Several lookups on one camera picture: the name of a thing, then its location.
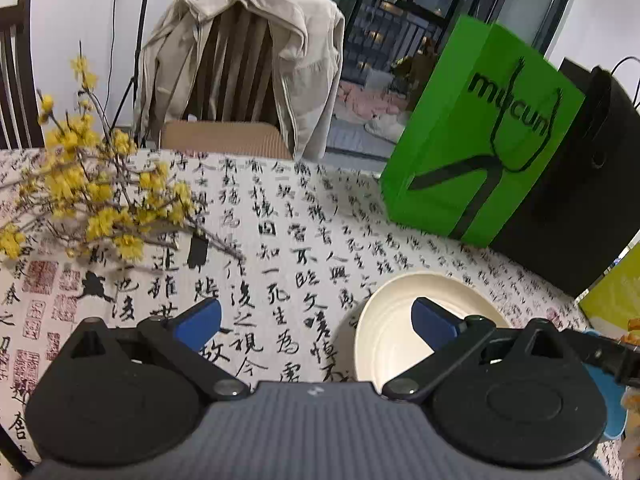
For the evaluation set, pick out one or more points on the dark wooden chair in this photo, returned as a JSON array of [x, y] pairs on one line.
[[15, 70]]

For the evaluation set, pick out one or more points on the black paper bag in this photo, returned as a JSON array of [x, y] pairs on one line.
[[575, 200]]

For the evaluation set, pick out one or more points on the green paper bag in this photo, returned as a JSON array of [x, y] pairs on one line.
[[465, 160]]

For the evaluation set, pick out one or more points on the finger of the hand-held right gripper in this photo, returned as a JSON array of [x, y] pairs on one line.
[[612, 360]]

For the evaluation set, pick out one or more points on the blue bowl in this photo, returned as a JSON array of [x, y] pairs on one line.
[[612, 410]]

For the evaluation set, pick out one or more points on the beige jacket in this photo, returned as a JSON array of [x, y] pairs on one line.
[[310, 70]]

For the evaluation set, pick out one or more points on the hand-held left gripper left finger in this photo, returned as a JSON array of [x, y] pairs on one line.
[[201, 320]]

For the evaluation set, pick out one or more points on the wooden chair with tan cushion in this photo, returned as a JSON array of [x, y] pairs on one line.
[[225, 137]]

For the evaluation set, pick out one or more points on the cream round plate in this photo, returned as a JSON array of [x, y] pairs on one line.
[[390, 340]]

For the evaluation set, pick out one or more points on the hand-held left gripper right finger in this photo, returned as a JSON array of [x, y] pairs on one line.
[[432, 321]]

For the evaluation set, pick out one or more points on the pink floor cloth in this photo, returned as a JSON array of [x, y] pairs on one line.
[[370, 100]]

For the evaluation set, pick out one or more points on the studio light on stand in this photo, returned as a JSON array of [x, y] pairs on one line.
[[135, 35]]

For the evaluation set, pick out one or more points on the yellow-green gift box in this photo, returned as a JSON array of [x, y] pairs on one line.
[[615, 290]]

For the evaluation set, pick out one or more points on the yellow flower branch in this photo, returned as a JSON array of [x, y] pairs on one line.
[[100, 190]]

